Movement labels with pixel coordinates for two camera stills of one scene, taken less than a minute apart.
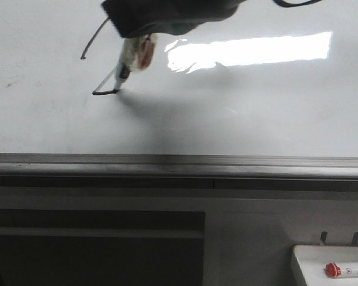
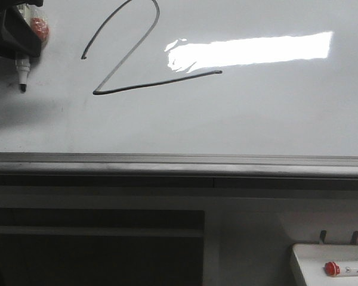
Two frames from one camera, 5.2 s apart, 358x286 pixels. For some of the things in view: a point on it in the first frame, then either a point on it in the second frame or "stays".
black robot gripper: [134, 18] -> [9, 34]
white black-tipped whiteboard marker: [129, 61] -> [23, 65]
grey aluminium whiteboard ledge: [177, 171] stays
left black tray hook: [323, 235] stays
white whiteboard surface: [269, 80] stays
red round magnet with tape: [146, 47] -> [39, 24]
